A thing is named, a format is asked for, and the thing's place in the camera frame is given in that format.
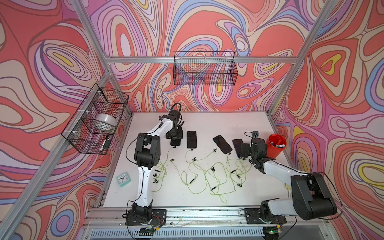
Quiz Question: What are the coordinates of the red plastic cup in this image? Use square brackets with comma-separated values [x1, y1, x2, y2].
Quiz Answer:
[266, 134, 287, 159]

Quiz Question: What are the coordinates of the blue-cased smartphone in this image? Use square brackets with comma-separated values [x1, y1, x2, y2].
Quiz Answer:
[232, 139, 243, 159]

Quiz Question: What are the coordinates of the left wire basket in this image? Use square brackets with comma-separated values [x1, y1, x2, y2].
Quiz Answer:
[62, 84, 129, 155]

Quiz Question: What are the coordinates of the white tape roll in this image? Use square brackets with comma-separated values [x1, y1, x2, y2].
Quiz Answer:
[94, 114, 118, 132]

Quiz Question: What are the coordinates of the mint alarm clock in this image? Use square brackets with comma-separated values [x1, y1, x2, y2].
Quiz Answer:
[116, 172, 131, 187]

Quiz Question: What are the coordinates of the grey-edged smartphone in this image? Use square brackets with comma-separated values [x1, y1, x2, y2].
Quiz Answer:
[187, 131, 198, 149]

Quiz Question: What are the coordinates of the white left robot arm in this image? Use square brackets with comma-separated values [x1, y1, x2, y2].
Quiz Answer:
[125, 109, 184, 225]

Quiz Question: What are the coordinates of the green earphones set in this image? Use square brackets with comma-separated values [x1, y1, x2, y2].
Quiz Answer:
[152, 147, 178, 193]
[170, 149, 217, 195]
[204, 161, 229, 204]

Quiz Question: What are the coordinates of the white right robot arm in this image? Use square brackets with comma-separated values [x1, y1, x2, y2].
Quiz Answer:
[236, 137, 338, 224]

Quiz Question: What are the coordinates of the green earphone cable plug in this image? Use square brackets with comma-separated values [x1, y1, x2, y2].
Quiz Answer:
[225, 158, 252, 188]

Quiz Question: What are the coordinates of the back wire basket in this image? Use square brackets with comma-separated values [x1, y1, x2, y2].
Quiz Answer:
[173, 50, 238, 86]

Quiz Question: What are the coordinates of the wire basket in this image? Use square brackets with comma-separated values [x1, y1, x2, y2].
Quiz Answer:
[62, 84, 129, 155]
[173, 50, 238, 86]

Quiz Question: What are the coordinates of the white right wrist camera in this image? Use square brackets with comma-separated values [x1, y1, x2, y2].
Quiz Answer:
[252, 131, 259, 138]

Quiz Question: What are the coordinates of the black smartphone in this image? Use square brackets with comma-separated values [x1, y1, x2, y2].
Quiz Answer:
[213, 135, 233, 155]

